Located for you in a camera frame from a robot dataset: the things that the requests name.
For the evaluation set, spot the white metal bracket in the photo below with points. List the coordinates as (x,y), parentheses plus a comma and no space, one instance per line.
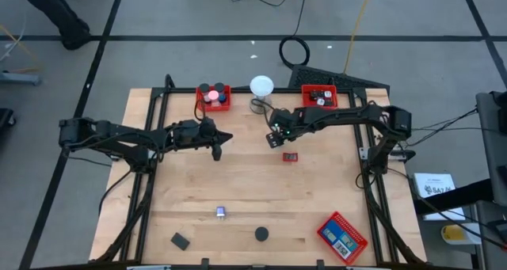
(363,153)

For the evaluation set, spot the black aluminium table frame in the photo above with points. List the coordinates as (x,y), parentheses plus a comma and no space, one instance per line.
(285,90)

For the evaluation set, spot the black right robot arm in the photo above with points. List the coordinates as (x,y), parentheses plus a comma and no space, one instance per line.
(356,117)

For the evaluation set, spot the white printed cardboard box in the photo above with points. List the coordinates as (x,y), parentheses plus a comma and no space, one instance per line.
(433,181)

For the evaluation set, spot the person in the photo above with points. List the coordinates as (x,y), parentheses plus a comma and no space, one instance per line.
(59,12)

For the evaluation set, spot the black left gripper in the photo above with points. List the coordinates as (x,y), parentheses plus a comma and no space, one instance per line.
(212,133)

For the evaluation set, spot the black power supply box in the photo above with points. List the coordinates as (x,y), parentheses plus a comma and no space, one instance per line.
(402,155)

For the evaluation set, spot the black capped white sand hourglass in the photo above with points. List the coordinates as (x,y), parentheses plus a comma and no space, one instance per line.
(204,88)

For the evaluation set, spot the large red perforated basket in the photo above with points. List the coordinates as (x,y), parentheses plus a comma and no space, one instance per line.
(358,238)

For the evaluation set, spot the yellow white plastic object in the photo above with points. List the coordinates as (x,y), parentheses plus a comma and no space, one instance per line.
(453,233)

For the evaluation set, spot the pink white wall charger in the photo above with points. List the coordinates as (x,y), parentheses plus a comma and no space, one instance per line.
(327,93)

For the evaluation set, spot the red small digital clock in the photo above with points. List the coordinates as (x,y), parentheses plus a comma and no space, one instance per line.
(290,157)

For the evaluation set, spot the black metal beam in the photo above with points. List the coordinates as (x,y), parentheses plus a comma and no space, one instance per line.
(455,196)

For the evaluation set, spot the pink hourglass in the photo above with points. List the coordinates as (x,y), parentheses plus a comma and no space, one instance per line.
(214,96)

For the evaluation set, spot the large orange sand hourglass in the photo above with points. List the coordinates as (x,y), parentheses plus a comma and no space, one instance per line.
(261,233)

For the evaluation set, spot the small red plastic basket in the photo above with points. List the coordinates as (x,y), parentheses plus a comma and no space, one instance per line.
(226,103)
(307,101)

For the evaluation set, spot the black rectangular box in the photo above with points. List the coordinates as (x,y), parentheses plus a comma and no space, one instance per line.
(180,241)

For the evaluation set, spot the white lamp steel base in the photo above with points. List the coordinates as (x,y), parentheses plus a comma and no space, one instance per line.
(261,86)

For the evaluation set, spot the black floor object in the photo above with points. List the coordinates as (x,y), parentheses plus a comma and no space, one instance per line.
(6,119)

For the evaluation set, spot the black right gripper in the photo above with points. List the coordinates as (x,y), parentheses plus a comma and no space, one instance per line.
(279,127)

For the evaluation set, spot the grey metal floor bar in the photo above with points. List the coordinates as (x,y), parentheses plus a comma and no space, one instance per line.
(20,79)

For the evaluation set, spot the black perforated floor mat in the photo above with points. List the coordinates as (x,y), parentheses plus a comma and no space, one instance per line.
(328,78)

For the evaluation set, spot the purple white wall charger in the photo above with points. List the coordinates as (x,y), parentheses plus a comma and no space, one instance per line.
(220,211)

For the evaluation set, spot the grey side cart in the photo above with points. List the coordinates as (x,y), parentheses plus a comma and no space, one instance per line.
(493,143)

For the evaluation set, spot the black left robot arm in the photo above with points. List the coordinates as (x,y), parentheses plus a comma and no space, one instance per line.
(119,137)

